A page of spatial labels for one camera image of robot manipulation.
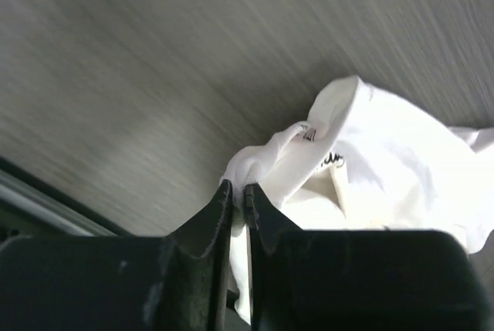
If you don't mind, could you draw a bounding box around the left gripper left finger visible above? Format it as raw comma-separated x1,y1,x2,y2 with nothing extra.
1,181,232,330

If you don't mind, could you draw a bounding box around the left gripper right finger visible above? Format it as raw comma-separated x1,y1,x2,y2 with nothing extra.
245,184,493,330

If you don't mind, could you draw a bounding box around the white Coca-Cola t-shirt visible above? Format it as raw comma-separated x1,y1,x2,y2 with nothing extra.
223,76,493,323

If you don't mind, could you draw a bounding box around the aluminium front rail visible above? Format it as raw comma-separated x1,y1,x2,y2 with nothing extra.
1,157,130,237

